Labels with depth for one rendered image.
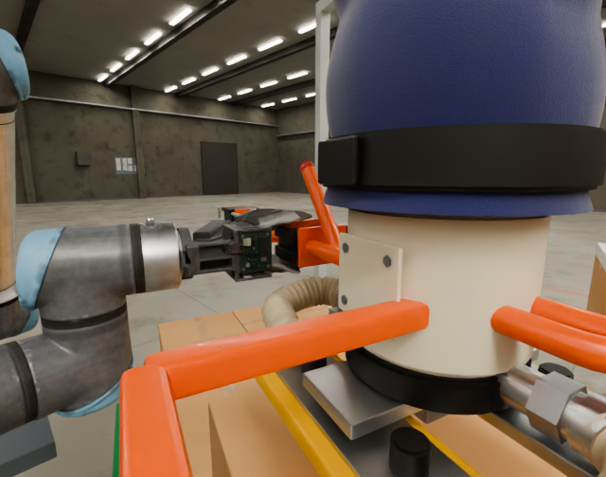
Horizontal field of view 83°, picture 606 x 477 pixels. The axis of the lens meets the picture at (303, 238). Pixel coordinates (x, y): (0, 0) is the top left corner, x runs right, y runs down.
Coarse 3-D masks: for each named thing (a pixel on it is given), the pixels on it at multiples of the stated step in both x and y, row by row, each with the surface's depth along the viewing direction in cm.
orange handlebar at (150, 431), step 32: (320, 256) 47; (320, 320) 22; (352, 320) 23; (384, 320) 24; (416, 320) 25; (512, 320) 24; (544, 320) 23; (576, 320) 24; (160, 352) 18; (192, 352) 18; (224, 352) 19; (256, 352) 19; (288, 352) 20; (320, 352) 21; (576, 352) 20; (128, 384) 16; (160, 384) 16; (192, 384) 18; (224, 384) 19; (128, 416) 14; (160, 416) 14; (128, 448) 12; (160, 448) 12
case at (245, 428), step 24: (216, 408) 57; (240, 408) 57; (264, 408) 57; (216, 432) 52; (240, 432) 52; (264, 432) 52; (288, 432) 52; (432, 432) 52; (456, 432) 52; (480, 432) 52; (216, 456) 55; (240, 456) 47; (264, 456) 47; (288, 456) 47; (480, 456) 47; (504, 456) 47; (528, 456) 47
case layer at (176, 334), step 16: (192, 320) 187; (208, 320) 187; (224, 320) 187; (240, 320) 187; (256, 320) 187; (160, 336) 169; (176, 336) 168; (192, 336) 168; (208, 336) 168; (224, 336) 168; (240, 384) 130; (256, 384) 130; (176, 400) 121; (192, 400) 121; (208, 400) 121; (192, 416) 113; (208, 416) 113; (192, 432) 106; (208, 432) 106; (192, 448) 100; (208, 448) 100; (192, 464) 94; (208, 464) 94
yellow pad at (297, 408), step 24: (336, 360) 40; (264, 384) 37; (288, 384) 35; (288, 408) 32; (312, 408) 31; (312, 432) 29; (336, 432) 28; (384, 432) 28; (408, 432) 25; (312, 456) 27; (336, 456) 27; (360, 456) 26; (384, 456) 26; (408, 456) 23; (432, 456) 26; (456, 456) 27
